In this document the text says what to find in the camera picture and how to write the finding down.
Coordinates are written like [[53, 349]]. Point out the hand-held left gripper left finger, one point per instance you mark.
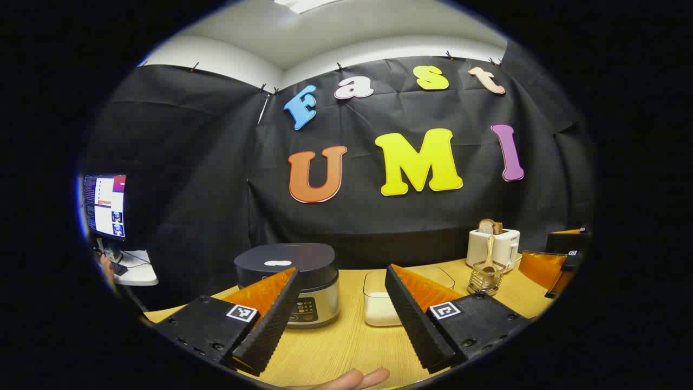
[[270, 325]]

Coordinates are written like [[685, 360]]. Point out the black and silver rice cooker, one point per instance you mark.
[[314, 260]]

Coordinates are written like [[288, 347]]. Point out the black keyboard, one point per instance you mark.
[[119, 269]]

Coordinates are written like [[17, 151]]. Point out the clear plastic container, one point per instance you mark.
[[379, 281]]

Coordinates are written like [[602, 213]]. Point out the wooden spoon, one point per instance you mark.
[[490, 249]]

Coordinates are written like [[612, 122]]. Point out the white toaster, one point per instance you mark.
[[506, 244]]

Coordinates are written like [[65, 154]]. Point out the white side table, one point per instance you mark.
[[141, 273]]

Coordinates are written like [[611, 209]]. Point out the toasted bread slice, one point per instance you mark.
[[490, 226]]

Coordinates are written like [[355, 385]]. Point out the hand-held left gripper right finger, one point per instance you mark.
[[414, 325]]

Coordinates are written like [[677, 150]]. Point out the computer monitor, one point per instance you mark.
[[103, 206]]

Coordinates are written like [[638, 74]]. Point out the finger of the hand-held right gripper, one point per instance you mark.
[[571, 262], [566, 242]]

